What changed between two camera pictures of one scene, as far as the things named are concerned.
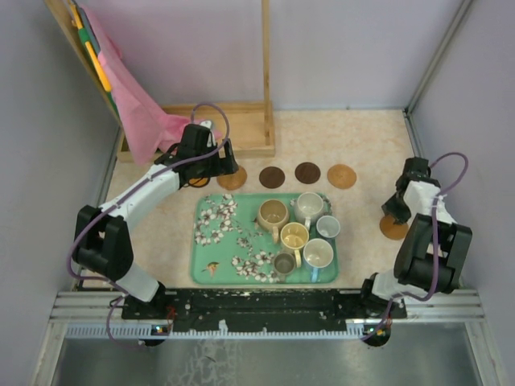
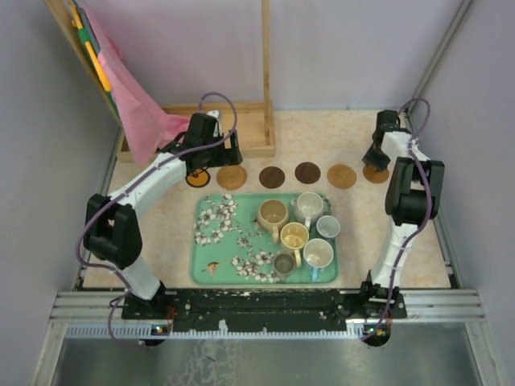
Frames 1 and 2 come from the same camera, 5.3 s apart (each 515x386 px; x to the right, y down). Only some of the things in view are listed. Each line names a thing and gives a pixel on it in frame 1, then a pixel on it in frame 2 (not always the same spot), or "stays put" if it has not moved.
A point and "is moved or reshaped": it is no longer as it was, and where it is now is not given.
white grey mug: (309, 207) stays put
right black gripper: (390, 208) → (371, 160)
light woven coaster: (341, 176) stays put
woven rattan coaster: (233, 181) stays put
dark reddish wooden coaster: (272, 177) stays put
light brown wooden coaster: (392, 231) is moved or reshaped
